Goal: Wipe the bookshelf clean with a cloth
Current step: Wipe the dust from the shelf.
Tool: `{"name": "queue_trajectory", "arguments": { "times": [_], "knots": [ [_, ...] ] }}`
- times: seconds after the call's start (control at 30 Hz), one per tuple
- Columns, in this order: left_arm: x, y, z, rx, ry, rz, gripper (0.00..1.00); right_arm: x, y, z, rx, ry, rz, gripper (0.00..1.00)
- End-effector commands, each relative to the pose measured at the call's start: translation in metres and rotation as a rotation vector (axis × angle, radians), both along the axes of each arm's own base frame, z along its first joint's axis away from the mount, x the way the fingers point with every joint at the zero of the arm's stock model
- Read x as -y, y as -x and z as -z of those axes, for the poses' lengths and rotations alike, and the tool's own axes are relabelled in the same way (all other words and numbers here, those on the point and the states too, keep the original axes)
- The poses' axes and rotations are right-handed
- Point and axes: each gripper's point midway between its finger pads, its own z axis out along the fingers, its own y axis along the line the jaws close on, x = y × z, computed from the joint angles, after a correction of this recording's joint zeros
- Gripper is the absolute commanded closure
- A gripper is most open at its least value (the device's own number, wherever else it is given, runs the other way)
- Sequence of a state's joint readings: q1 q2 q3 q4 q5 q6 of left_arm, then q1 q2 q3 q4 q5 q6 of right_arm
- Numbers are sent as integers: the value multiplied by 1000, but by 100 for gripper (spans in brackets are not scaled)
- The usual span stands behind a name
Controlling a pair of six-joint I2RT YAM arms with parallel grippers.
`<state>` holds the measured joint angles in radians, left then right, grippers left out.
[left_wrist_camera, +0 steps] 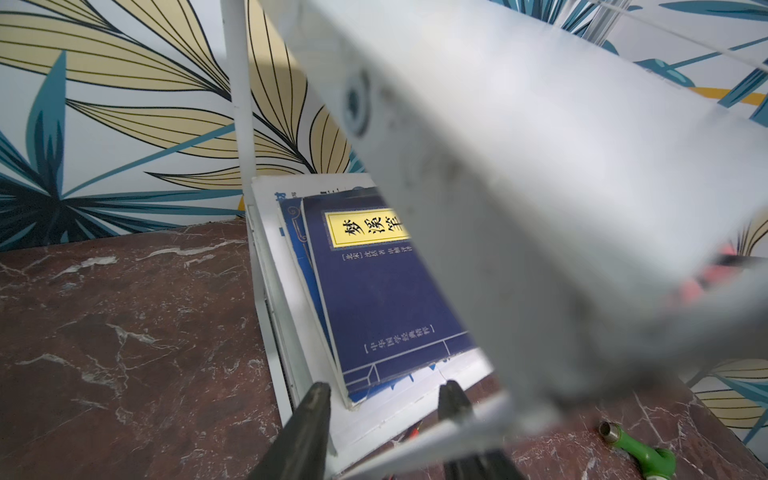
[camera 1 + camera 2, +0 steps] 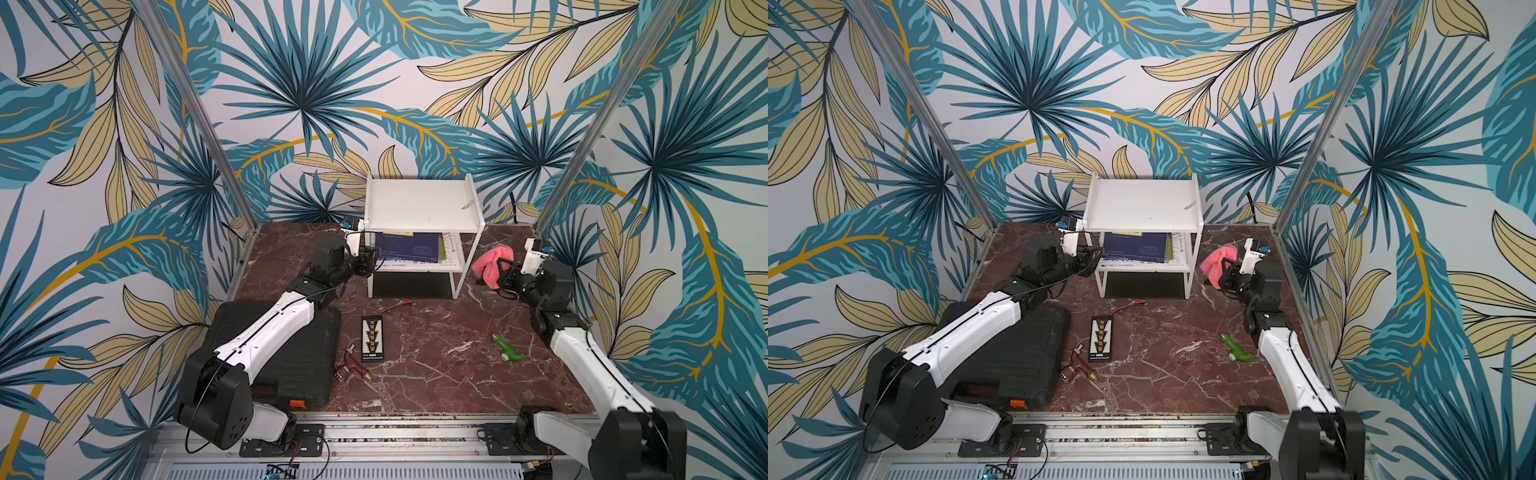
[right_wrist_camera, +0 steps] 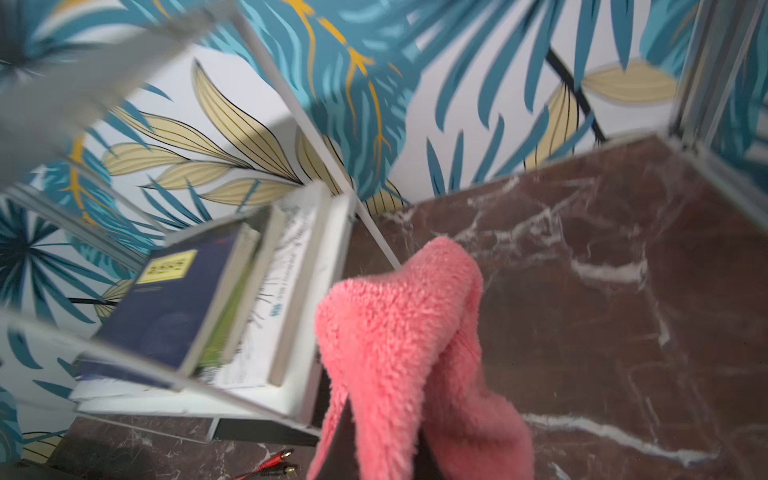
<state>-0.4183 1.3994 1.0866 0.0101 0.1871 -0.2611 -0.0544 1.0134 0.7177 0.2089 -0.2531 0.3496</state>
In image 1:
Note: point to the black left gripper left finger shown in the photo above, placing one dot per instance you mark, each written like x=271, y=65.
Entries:
x=301, y=448

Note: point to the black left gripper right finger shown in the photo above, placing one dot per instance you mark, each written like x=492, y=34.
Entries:
x=480, y=461

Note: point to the pink fluffy cloth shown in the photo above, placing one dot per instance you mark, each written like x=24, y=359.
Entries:
x=711, y=276

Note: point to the white two-tier bookshelf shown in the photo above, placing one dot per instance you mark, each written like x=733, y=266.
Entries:
x=557, y=193

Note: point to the white book with Chinese title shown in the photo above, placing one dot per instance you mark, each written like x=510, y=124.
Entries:
x=299, y=355

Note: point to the red black test leads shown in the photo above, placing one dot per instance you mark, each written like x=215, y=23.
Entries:
x=411, y=432

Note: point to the green plastic nozzle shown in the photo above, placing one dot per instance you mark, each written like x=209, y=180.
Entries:
x=654, y=463

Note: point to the dark blue book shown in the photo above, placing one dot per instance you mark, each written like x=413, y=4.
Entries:
x=377, y=307

